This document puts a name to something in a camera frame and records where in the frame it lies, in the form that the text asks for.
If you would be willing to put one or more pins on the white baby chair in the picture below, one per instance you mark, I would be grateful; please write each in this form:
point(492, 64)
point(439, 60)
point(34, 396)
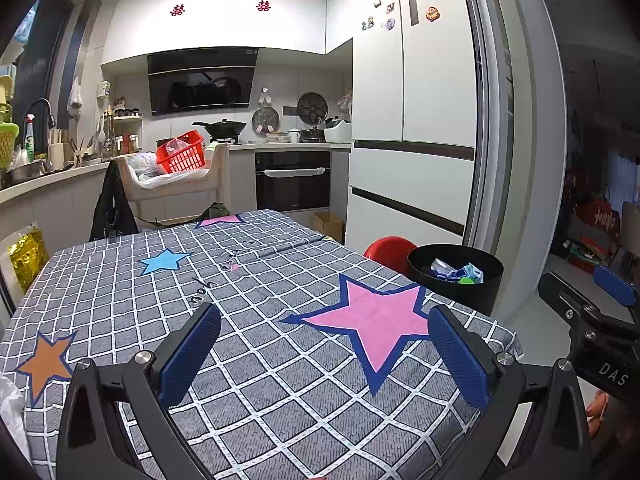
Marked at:
point(175, 190)

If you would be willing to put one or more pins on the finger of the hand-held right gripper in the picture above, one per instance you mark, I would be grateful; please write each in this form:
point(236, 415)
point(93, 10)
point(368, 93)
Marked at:
point(565, 297)
point(616, 284)

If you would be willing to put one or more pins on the grey checked star tablecloth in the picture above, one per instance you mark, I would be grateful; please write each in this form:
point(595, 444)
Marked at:
point(280, 390)

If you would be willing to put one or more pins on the steel basin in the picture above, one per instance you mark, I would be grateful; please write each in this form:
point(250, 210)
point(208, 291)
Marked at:
point(27, 171)

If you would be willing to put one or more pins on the cardboard box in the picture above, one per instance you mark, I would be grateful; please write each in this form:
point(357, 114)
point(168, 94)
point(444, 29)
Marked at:
point(329, 227)

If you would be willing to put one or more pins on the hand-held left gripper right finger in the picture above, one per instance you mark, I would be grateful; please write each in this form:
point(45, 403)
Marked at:
point(460, 360)

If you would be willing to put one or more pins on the white wall cabinets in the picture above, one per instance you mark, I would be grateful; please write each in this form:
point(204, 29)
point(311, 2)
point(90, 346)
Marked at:
point(215, 25)

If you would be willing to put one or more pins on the white small pot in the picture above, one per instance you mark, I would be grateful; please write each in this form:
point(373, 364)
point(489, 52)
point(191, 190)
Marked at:
point(294, 136)

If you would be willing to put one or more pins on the red printed cartons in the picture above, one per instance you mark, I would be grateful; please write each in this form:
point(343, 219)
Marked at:
point(597, 220)

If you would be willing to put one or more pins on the black round trivet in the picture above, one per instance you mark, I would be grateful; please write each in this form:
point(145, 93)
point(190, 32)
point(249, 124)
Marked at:
point(312, 107)

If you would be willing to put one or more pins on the green plastic colander basket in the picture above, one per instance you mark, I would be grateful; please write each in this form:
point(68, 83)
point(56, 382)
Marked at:
point(7, 145)

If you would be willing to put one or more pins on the spray bottle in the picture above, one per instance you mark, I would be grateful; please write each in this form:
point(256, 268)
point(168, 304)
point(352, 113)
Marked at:
point(30, 137)

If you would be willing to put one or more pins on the red plastic stool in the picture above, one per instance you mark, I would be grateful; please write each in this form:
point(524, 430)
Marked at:
point(387, 250)

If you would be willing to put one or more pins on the black hanging bag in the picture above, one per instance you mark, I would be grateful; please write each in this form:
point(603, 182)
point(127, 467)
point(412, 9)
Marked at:
point(112, 205)

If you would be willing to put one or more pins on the white refrigerator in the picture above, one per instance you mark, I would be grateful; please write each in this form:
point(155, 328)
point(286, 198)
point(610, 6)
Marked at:
point(425, 100)

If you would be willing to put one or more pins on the black range hood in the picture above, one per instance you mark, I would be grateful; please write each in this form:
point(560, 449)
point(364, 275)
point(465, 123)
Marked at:
point(200, 82)

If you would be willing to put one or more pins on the white kitchen counter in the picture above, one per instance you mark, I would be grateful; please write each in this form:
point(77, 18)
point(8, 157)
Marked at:
point(50, 178)

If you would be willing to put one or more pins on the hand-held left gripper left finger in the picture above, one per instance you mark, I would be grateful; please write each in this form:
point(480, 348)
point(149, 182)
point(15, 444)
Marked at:
point(192, 355)

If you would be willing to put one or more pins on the person's right hand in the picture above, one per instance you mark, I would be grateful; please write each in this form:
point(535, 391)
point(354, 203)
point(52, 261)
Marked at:
point(597, 407)

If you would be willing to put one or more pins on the white tissue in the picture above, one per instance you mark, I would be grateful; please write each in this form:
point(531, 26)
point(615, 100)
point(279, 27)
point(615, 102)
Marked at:
point(10, 405)

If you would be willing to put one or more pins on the black trash bin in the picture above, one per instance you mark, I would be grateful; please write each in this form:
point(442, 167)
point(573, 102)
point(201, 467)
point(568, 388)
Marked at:
point(470, 300)

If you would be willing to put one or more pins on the dark green bag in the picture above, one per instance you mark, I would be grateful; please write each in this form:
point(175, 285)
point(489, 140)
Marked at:
point(216, 211)

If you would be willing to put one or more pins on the black cooking pot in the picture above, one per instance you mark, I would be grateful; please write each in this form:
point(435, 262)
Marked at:
point(312, 135)

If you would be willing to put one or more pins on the black built-in oven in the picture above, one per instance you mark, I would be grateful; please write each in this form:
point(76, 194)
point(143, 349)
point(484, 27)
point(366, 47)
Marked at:
point(292, 190)

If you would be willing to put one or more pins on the white rice cooker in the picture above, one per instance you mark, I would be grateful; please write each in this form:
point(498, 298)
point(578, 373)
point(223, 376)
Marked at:
point(339, 131)

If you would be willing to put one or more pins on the black kitchen faucet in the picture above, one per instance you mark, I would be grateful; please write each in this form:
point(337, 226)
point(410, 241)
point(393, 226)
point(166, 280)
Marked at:
point(37, 102)

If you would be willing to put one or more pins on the hanging white plastic bag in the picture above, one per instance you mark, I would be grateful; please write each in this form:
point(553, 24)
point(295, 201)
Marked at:
point(75, 100)

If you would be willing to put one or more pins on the beige utensil holder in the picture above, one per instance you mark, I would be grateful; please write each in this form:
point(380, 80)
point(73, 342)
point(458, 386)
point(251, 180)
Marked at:
point(56, 152)

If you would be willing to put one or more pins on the black wok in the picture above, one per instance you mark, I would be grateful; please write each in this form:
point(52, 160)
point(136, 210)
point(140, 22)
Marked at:
point(222, 127)

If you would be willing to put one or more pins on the gold foil bag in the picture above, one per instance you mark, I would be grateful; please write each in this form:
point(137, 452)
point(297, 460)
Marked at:
point(27, 260)

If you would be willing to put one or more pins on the grey round steamer rack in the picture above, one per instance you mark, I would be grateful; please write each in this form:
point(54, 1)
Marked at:
point(265, 121)

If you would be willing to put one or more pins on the white spice rack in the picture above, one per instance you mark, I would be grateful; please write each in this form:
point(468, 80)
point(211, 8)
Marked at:
point(129, 132)

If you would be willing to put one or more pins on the red plastic basket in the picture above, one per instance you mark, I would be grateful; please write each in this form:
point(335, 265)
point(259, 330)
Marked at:
point(182, 157)

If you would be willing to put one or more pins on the red paper-cut decoration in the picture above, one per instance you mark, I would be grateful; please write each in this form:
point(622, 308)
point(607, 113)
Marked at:
point(177, 10)
point(264, 6)

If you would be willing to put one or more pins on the grey door frame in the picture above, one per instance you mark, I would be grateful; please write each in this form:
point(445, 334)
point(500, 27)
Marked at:
point(525, 110)

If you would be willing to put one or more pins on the blue white wrapper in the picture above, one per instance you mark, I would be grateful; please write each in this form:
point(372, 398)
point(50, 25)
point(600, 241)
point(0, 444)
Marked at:
point(452, 270)

